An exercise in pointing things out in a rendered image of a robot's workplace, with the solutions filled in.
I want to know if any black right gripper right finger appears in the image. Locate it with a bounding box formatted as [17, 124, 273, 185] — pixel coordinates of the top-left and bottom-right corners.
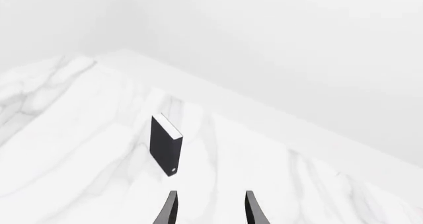
[245, 190, 271, 224]

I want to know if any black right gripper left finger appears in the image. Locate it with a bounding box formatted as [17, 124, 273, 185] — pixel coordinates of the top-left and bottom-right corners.
[152, 190, 179, 224]

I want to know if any black book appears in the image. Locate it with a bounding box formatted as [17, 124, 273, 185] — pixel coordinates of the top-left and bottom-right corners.
[149, 112, 184, 178]

